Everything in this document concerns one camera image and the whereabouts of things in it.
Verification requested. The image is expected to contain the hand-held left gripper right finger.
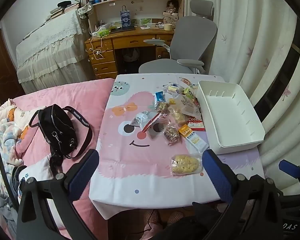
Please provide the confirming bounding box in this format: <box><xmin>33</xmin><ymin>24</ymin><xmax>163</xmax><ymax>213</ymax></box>
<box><xmin>202</xmin><ymin>149</ymin><xmax>283</xmax><ymax>240</ymax></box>

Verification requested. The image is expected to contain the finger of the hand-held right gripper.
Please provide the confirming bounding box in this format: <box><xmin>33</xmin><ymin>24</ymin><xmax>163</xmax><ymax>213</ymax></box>
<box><xmin>278</xmin><ymin>159</ymin><xmax>300</xmax><ymax>180</ymax></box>

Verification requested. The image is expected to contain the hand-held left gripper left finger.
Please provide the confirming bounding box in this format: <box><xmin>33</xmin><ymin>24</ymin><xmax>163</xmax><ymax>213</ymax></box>
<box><xmin>16</xmin><ymin>149</ymin><xmax>100</xmax><ymax>240</ymax></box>

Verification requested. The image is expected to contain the yellow rice cracker packet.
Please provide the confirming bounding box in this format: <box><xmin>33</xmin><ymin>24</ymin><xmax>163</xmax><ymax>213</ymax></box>
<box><xmin>170</xmin><ymin>154</ymin><xmax>203</xmax><ymax>176</ymax></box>

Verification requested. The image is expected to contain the white orange oat bar packet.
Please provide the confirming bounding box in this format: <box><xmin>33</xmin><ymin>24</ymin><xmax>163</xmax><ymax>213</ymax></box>
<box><xmin>178</xmin><ymin>124</ymin><xmax>210</xmax><ymax>153</ymax></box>

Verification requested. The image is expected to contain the white plastic storage box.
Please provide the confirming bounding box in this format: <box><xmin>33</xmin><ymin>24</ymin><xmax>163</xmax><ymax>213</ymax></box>
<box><xmin>197</xmin><ymin>80</ymin><xmax>266</xmax><ymax>155</ymax></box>

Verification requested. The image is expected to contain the large clear cracker packet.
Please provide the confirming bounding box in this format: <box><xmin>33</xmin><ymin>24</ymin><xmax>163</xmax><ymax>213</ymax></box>
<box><xmin>175</xmin><ymin>94</ymin><xmax>202</xmax><ymax>117</ymax></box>

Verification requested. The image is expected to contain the clear mixed nut packet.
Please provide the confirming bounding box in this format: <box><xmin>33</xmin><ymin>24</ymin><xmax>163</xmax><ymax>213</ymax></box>
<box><xmin>162</xmin><ymin>125</ymin><xmax>181</xmax><ymax>146</ymax></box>
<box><xmin>155</xmin><ymin>101</ymin><xmax>169</xmax><ymax>113</ymax></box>

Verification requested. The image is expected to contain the green yellow pastry packet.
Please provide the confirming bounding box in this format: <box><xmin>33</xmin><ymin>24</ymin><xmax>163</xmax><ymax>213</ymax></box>
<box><xmin>182</xmin><ymin>86</ymin><xmax>197</xmax><ymax>98</ymax></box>

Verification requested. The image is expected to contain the red white cookie packet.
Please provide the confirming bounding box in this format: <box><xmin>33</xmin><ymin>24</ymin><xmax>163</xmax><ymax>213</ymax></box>
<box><xmin>186</xmin><ymin>116</ymin><xmax>206</xmax><ymax>132</ymax></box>

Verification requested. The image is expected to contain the pink slipper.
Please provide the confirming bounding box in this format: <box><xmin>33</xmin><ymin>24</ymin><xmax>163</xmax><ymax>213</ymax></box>
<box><xmin>142</xmin><ymin>210</ymin><xmax>162</xmax><ymax>230</ymax></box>
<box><xmin>167</xmin><ymin>210</ymin><xmax>185</xmax><ymax>224</ymax></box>

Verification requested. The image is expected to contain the blue denim garment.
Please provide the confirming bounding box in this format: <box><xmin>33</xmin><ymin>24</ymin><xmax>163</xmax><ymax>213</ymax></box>
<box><xmin>7</xmin><ymin>165</ymin><xmax>28</xmax><ymax>205</ymax></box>

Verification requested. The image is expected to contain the yellow puffed snack packet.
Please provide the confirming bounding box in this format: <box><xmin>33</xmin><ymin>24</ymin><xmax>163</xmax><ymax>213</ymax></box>
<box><xmin>170</xmin><ymin>111</ymin><xmax>188</xmax><ymax>125</ymax></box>

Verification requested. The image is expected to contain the pink bedsheet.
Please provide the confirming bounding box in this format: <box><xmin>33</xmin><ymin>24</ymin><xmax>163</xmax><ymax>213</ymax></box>
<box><xmin>12</xmin><ymin>78</ymin><xmax>115</xmax><ymax>230</ymax></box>

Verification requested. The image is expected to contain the printed fleece blanket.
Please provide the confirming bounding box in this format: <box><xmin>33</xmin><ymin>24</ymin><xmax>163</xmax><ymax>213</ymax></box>
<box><xmin>0</xmin><ymin>99</ymin><xmax>40</xmax><ymax>230</ymax></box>

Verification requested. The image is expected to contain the yellow cake packet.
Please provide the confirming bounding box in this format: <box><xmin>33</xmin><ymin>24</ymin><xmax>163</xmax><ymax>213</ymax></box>
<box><xmin>165</xmin><ymin>84</ymin><xmax>183</xmax><ymax>94</ymax></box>

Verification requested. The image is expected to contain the white lace cover cloth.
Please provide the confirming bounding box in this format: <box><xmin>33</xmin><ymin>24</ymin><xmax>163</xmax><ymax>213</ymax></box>
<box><xmin>16</xmin><ymin>11</ymin><xmax>94</xmax><ymax>94</ymax></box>

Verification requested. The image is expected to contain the white plastic bag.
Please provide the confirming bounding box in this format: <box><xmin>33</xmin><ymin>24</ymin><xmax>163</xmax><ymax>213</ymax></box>
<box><xmin>122</xmin><ymin>49</ymin><xmax>140</xmax><ymax>62</ymax></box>

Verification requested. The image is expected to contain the wooden desk with drawers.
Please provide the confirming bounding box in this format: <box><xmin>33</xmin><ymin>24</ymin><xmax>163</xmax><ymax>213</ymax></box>
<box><xmin>84</xmin><ymin>24</ymin><xmax>177</xmax><ymax>80</ymax></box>

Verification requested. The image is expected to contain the cream floral curtain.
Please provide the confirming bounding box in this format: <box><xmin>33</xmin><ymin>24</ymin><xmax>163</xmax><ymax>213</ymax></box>
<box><xmin>184</xmin><ymin>0</ymin><xmax>300</xmax><ymax>195</ymax></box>

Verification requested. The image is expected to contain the grey office chair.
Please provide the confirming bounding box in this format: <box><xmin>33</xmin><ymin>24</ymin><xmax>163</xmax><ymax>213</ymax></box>
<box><xmin>139</xmin><ymin>0</ymin><xmax>218</xmax><ymax>75</ymax></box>

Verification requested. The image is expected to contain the blue paper gift bag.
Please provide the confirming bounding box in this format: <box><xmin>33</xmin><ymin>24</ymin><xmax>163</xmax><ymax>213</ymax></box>
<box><xmin>119</xmin><ymin>5</ymin><xmax>132</xmax><ymax>28</ymax></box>

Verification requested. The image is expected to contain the stack of books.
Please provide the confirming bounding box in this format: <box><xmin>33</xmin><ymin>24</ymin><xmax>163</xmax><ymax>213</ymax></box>
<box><xmin>46</xmin><ymin>4</ymin><xmax>80</xmax><ymax>22</ymax></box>

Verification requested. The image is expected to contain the wooden bookshelf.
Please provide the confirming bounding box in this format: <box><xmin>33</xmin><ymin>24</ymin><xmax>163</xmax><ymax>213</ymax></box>
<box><xmin>81</xmin><ymin>0</ymin><xmax>185</xmax><ymax>29</ymax></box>

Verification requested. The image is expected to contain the brown haired doll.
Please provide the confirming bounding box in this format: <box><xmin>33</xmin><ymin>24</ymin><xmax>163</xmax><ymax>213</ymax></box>
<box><xmin>165</xmin><ymin>0</ymin><xmax>179</xmax><ymax>14</ymax></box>

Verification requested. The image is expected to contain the black handbag with strap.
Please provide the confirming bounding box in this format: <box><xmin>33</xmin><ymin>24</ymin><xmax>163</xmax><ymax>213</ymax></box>
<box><xmin>29</xmin><ymin>104</ymin><xmax>93</xmax><ymax>174</ymax></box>

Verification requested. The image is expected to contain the white charging cable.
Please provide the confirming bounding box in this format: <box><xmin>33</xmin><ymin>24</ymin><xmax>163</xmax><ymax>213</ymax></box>
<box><xmin>89</xmin><ymin>17</ymin><xmax>105</xmax><ymax>60</ymax></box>

